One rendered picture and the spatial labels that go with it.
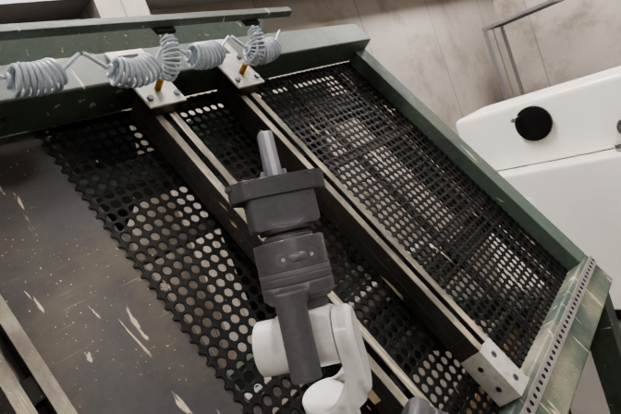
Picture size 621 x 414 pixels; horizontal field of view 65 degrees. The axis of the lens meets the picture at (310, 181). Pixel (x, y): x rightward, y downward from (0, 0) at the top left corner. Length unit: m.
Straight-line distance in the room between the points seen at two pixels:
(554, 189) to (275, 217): 2.57
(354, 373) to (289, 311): 0.11
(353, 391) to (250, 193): 0.26
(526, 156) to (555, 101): 0.37
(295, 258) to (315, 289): 0.04
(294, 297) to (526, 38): 6.70
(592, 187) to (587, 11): 4.12
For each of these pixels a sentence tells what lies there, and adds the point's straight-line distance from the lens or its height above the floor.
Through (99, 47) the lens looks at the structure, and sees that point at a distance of 1.83.
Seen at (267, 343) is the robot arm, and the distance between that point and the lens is 0.59.
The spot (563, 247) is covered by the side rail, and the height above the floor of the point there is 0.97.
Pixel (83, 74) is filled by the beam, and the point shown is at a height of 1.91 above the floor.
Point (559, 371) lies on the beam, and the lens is 1.44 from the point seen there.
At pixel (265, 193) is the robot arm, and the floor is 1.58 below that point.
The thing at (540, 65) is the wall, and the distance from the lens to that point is 7.09.
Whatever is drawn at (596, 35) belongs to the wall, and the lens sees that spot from 6.87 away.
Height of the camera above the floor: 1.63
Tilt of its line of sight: 6 degrees down
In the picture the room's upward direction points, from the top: 20 degrees counter-clockwise
